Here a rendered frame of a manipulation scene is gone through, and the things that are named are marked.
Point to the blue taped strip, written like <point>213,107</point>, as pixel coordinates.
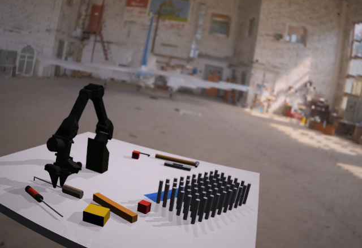
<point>153,196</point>

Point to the wooden-handled metal hook tool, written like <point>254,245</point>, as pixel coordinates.
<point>68,189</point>

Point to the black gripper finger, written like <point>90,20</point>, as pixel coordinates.
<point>63,177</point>
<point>54,178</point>

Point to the orange rectangular bar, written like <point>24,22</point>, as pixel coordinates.
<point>115,208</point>

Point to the red-handled metal hook tool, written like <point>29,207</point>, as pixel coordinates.
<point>38,197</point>

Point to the red cube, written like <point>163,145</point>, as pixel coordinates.
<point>135,154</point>
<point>144,206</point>

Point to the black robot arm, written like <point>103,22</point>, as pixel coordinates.
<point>62,141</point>

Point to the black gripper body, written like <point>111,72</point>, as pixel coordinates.
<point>56,167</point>

